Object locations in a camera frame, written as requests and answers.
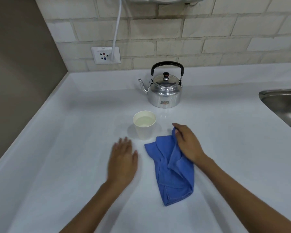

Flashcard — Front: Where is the person's left hand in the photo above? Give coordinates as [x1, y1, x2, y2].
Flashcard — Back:
[106, 137, 139, 186]

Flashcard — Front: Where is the white paper cup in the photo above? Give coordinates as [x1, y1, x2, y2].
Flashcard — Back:
[133, 111, 157, 140]

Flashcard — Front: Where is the silver kettle with black handle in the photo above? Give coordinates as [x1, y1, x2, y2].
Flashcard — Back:
[137, 61, 185, 109]

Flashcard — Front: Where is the person's left forearm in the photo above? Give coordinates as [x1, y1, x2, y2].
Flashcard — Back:
[59, 179, 132, 233]

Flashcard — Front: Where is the blue microfibre cloth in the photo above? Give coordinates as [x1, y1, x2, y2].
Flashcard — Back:
[145, 127, 195, 207]

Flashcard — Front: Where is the stainless steel sink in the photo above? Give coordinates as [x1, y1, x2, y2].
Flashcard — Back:
[259, 88, 291, 136]

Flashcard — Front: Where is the person's right hand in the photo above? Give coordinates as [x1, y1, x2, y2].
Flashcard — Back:
[172, 123, 208, 166]

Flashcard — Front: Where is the white power cable with plug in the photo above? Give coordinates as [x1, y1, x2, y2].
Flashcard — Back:
[109, 0, 123, 62]

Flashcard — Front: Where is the silver kettle lid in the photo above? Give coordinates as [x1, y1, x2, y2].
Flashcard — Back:
[153, 72, 180, 88]

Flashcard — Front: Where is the white wall socket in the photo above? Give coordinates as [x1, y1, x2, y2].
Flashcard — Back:
[91, 46, 121, 65]

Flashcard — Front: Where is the person's right forearm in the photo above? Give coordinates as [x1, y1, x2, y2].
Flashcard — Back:
[194, 155, 291, 233]

